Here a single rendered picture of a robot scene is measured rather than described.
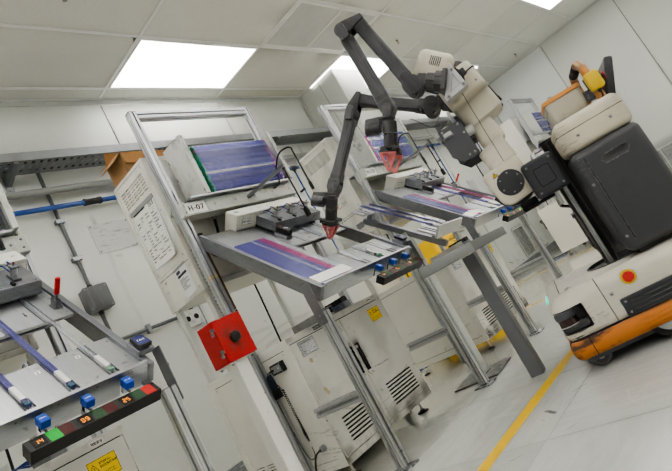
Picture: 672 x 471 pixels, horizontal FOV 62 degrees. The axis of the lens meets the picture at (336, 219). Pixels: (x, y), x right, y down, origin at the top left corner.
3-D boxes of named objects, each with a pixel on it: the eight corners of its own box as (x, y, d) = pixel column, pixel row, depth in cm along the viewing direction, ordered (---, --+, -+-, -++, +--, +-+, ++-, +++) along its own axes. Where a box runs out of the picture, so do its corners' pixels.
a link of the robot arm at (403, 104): (348, 87, 272) (354, 96, 281) (342, 113, 270) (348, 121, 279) (440, 95, 257) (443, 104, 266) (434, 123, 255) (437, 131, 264)
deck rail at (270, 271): (323, 300, 218) (324, 285, 217) (319, 301, 217) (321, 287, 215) (201, 247, 258) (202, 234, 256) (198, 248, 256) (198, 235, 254)
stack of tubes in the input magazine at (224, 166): (286, 178, 306) (263, 137, 310) (214, 191, 266) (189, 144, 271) (273, 190, 313) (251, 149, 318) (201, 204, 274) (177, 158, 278)
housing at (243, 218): (301, 224, 307) (304, 199, 303) (235, 243, 269) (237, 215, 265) (290, 220, 312) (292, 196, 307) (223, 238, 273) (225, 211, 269)
